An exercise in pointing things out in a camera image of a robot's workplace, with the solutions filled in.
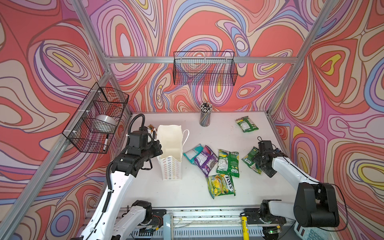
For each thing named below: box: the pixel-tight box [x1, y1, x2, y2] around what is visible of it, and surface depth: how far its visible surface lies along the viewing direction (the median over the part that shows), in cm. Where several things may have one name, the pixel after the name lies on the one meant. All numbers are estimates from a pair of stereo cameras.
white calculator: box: [293, 221, 333, 240], surface depth 69 cm
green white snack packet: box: [216, 149, 240, 178], surface depth 92 cm
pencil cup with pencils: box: [199, 101, 213, 127], surface depth 103 cm
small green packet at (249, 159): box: [241, 146, 262, 175], surface depth 92 cm
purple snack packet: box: [194, 145, 219, 177], surface depth 90 cm
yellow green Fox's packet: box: [206, 174, 236, 199], surface depth 82 cm
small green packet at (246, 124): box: [235, 116, 259, 133], surface depth 110 cm
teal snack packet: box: [183, 143, 204, 165], surface depth 95 cm
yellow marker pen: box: [241, 216, 250, 240], surface depth 71 cm
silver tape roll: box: [92, 114, 117, 134], surface depth 73 cm
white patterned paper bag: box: [157, 125, 190, 181], surface depth 76 cm
